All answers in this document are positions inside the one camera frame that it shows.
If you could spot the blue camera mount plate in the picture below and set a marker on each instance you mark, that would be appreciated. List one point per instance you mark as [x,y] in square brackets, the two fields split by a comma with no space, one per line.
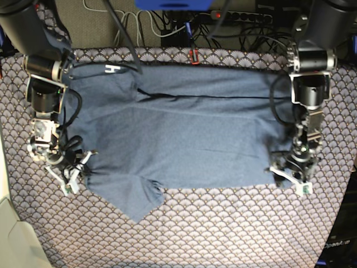
[174,5]

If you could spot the fan patterned tablecloth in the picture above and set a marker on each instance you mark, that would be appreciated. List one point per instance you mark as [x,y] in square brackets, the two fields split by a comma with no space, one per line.
[256,226]

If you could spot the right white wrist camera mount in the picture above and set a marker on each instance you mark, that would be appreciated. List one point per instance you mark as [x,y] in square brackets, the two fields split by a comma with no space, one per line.
[68,174]

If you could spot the red black table clamp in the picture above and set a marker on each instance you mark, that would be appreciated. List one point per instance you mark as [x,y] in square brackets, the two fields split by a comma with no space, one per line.
[194,56]

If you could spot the white power strip red switch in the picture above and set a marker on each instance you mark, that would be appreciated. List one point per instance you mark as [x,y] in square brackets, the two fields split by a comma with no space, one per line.
[232,17]

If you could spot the grey white plastic bin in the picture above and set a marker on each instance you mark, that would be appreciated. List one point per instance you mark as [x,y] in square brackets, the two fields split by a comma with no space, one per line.
[20,246]

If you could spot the black OpenArm base box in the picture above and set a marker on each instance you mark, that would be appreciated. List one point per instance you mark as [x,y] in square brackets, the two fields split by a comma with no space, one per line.
[340,248]

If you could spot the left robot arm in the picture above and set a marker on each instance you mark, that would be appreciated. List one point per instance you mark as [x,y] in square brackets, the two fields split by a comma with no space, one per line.
[311,59]

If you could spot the black power adapter box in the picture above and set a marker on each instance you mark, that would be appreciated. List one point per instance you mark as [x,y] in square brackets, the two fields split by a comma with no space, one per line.
[180,39]

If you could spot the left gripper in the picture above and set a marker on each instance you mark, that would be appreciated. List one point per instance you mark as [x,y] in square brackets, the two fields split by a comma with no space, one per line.
[298,164]

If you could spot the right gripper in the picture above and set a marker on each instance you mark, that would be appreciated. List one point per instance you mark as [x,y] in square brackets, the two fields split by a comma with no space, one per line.
[60,153]

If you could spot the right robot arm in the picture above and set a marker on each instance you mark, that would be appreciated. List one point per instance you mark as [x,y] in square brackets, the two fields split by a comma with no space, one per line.
[47,60]

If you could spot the blue T-shirt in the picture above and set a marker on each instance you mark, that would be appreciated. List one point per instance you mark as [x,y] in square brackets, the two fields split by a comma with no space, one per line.
[175,126]

